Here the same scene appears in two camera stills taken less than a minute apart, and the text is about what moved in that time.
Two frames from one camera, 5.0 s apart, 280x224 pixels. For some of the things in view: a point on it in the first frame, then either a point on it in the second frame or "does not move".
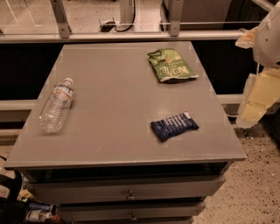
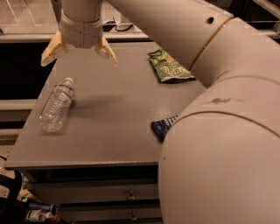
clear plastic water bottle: (57, 107) does not move
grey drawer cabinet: (147, 141) does not move
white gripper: (269, 40) → (80, 32)
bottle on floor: (38, 215) does not move
